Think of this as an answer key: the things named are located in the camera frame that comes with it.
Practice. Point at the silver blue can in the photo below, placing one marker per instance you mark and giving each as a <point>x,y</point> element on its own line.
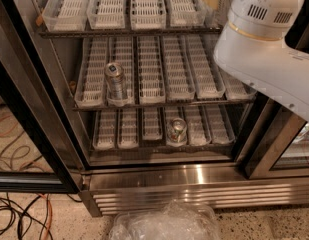
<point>116,81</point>

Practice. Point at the clear plastic bag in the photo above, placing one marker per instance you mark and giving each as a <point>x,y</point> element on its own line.
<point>175,221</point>

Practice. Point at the bottom wire shelf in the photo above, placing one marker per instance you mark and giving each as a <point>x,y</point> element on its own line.
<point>155,148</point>

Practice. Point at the top wire shelf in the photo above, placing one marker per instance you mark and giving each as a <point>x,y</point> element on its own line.
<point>128,32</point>

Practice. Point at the stainless steel fridge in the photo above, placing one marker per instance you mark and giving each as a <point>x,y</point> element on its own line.
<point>112,184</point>

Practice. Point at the shelf tray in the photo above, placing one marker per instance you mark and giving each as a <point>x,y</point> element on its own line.
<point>65,15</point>
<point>234,88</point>
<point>219,124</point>
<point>106,14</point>
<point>128,129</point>
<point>198,134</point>
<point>147,14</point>
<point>152,129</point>
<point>206,77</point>
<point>121,51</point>
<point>212,15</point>
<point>186,13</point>
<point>90,89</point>
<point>178,76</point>
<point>104,131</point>
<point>150,76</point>
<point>170,113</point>

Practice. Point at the open glass fridge door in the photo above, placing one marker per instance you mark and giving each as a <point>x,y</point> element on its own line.
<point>26,88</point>

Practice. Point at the wire shelf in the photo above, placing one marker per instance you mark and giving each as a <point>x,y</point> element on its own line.
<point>128,32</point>
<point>155,148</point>
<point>165,104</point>

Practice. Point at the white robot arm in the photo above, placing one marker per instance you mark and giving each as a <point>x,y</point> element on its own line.
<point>252,48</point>

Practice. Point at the right glass fridge door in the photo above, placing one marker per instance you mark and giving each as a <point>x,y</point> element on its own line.
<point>283,149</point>

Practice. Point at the silver green red can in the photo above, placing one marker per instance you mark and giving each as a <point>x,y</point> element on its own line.
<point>176,129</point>

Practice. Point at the middle wire shelf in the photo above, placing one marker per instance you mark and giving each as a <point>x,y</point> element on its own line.
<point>165,104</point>

